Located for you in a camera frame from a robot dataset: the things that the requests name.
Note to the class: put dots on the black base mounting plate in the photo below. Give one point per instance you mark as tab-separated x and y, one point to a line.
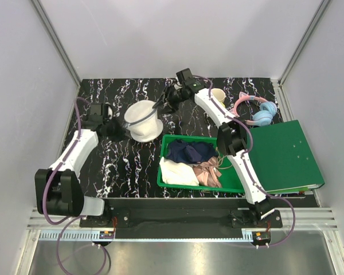
179	218

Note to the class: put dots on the green plastic bin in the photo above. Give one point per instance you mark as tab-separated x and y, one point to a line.
229	178

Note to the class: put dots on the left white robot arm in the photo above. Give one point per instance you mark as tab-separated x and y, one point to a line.
58	190

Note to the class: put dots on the white mesh laundry bag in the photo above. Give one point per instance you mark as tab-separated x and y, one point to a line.
141	120

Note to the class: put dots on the pink satin garment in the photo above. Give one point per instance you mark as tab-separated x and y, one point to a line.
208	173

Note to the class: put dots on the navy blue garment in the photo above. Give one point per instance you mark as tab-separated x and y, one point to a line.
180	151

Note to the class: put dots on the cream white garment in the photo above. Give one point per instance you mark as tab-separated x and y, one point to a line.
177	173

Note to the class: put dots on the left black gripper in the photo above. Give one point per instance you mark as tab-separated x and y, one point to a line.
121	132

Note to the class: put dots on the pink cat ear headphones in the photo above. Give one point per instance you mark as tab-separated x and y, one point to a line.
264	110

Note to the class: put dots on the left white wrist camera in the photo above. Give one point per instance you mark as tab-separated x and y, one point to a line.
110	112

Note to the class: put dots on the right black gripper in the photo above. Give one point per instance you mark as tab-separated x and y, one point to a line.
167	98

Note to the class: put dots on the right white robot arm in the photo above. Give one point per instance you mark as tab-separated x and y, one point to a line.
234	139

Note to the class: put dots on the green ring binder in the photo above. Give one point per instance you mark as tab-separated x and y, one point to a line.
283	160

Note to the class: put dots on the yellow mug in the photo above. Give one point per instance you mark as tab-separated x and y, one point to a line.
219	95

